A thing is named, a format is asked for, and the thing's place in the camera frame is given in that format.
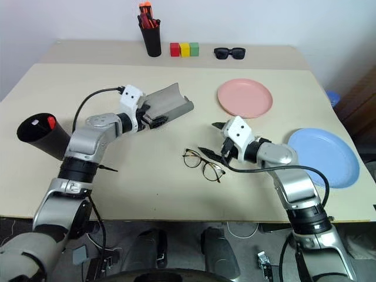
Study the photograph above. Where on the dark curved robot torso edge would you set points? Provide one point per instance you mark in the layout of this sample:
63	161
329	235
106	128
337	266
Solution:
164	276

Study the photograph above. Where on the white capped marker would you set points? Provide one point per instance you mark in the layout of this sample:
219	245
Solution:
35	122

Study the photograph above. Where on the green cube block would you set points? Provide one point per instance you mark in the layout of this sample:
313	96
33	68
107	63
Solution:
194	49

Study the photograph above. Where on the red cube block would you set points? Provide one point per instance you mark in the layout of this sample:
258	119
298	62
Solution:
174	50

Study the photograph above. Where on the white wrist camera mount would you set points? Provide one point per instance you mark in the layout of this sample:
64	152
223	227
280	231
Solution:
238	132
129	97

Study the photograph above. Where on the red capped marker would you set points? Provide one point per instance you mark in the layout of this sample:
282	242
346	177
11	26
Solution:
51	121

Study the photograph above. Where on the blue plate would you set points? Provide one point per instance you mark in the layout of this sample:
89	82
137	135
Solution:
326	149

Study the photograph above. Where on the pink plate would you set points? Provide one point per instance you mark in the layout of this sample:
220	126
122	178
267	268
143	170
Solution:
245	98

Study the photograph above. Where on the grey glasses case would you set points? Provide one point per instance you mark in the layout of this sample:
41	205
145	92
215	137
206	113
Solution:
167	100

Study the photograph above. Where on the blue round lid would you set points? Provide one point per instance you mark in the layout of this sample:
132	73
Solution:
333	98

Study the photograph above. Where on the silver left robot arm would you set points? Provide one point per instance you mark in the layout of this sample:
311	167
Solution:
85	141

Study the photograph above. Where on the tall black pen holder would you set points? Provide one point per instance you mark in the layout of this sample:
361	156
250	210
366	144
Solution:
152	42

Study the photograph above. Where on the thin-framed clear eyeglasses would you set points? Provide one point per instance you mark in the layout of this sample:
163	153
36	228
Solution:
192	160

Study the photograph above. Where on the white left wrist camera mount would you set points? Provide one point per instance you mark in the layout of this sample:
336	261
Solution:
129	97

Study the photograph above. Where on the black cup with markers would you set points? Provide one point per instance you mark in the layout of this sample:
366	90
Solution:
50	142

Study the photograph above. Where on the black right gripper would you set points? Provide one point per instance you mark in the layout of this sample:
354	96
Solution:
229	148

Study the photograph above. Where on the dark rounded robot leg shape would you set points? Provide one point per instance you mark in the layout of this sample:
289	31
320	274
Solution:
147	249
220	252

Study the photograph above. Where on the orange-tipped tool in holder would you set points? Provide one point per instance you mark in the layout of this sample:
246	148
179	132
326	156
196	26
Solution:
145	6

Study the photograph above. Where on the small grey box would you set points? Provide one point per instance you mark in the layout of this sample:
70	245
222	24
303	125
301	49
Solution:
80	255

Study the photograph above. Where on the yellow cube block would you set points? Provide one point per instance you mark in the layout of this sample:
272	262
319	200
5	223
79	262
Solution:
185	50

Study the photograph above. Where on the brown wooden furniture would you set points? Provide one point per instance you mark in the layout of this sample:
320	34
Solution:
359	100

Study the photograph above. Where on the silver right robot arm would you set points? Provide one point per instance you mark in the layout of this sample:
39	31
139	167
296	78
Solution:
296	183

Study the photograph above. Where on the black sunglasses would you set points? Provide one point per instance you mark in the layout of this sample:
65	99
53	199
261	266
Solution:
222	53

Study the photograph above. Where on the small metal clamp device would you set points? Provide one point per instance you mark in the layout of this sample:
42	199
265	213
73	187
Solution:
263	261

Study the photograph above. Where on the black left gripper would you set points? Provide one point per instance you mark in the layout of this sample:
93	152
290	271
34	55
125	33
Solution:
143	119

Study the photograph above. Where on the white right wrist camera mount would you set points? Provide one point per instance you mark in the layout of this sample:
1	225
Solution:
238	132

